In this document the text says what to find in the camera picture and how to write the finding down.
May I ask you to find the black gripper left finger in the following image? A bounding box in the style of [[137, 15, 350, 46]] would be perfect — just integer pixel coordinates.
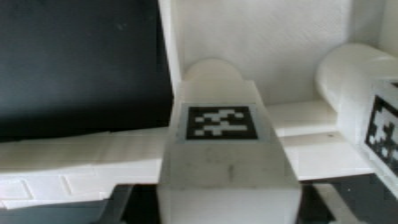
[[96, 185, 134, 224]]

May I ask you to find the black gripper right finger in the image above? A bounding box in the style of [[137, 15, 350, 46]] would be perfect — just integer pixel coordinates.
[[313, 184, 365, 224]]

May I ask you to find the white tagged block front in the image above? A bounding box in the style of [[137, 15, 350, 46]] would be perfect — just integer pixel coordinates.
[[157, 59, 302, 224]]

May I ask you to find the white tagged chair leg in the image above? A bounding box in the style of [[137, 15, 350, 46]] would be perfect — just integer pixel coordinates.
[[315, 44, 398, 196]]

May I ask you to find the white chair seat part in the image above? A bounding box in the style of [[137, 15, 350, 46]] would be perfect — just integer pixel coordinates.
[[159, 0, 395, 180]]

